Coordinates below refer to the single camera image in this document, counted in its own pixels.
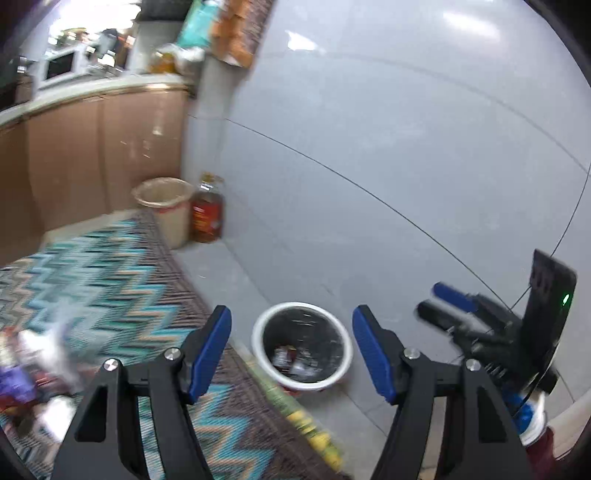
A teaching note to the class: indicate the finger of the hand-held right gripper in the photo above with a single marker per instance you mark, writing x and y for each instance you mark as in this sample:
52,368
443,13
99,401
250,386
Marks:
455,295
438,316

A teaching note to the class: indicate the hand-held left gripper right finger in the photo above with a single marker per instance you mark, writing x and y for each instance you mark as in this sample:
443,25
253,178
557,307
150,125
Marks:
373,357

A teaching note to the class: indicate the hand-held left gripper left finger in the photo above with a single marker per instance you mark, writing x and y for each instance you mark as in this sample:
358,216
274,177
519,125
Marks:
211,353

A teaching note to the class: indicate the white trash bin black liner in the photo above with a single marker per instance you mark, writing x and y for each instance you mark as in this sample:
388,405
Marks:
332,374

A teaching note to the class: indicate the white paper towel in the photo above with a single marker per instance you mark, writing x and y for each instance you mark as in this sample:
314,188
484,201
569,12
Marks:
48,346

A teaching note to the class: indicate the purple plastic bag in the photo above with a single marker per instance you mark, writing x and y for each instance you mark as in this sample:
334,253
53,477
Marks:
16,385

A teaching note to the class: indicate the beige trash bin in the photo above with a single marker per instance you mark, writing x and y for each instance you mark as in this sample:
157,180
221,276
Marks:
173,217

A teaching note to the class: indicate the person's right hand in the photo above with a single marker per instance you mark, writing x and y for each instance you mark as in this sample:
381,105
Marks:
526,415

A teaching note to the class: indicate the green yellow printed strip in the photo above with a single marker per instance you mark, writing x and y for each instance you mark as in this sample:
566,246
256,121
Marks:
300,420

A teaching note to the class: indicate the zigzag patterned rug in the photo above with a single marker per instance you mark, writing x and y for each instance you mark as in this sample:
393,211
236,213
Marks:
115,277

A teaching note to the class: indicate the cooking oil bottle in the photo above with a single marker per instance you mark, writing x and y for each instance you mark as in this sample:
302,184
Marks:
207,217

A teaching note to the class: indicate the brown kitchen cabinet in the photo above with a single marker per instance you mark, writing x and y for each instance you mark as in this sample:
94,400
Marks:
69,161

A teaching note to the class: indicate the yellow plastic bag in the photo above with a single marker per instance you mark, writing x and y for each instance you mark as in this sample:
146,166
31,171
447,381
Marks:
173,60

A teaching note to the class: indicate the orange printed carton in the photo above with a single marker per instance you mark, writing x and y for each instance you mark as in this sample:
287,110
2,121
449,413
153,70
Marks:
240,32

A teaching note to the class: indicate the white microwave oven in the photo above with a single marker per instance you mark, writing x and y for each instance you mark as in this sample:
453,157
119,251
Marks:
57,67

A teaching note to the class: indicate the teal packet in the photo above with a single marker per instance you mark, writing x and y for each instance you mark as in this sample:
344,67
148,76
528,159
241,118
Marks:
198,23

